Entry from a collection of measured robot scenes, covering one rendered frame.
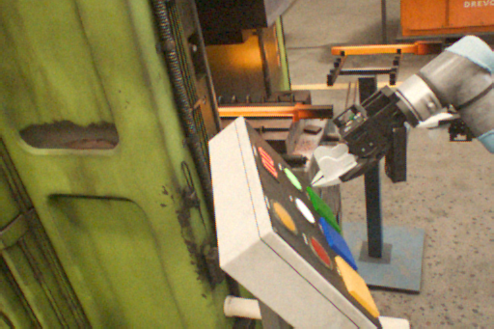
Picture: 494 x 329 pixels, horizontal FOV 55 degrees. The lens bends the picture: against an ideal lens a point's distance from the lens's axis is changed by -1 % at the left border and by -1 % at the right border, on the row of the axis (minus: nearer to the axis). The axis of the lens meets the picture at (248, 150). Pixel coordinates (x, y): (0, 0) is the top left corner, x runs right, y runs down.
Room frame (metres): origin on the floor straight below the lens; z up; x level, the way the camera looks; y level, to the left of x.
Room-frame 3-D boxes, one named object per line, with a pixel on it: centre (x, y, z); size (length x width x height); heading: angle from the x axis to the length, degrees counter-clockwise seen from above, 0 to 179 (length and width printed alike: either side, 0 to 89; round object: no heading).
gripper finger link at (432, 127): (0.98, -0.45, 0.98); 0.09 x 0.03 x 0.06; 102
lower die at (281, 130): (1.24, 0.06, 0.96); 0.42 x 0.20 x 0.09; 66
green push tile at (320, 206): (0.71, -0.11, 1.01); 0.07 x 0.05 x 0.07; 1
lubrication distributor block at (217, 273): (0.86, 0.13, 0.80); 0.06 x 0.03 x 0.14; 156
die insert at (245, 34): (1.28, 0.08, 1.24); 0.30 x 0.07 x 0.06; 66
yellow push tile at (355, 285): (0.51, -0.12, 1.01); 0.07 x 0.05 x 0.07; 1
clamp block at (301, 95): (1.34, -0.15, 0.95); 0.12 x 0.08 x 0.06; 66
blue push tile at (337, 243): (0.61, -0.11, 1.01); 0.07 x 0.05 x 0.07; 1
